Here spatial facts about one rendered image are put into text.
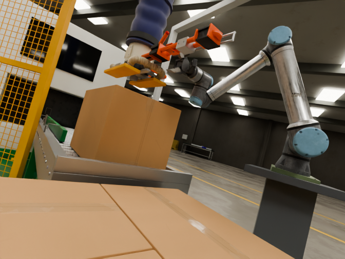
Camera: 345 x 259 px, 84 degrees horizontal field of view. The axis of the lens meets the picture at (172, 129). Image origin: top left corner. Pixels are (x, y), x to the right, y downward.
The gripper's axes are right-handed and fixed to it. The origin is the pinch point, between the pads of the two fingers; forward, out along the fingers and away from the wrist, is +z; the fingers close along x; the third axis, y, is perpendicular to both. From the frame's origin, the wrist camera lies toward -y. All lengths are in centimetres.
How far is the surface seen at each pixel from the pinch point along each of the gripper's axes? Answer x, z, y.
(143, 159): -58, 2, -5
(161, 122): -36.6, -3.1, -4.7
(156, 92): 45, -158, 266
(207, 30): 0.4, 8.6, -34.6
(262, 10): 276, -284, 148
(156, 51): -1.9, 9.7, -1.1
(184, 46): -3.2, 8.3, -21.7
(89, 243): -67, 40, -54
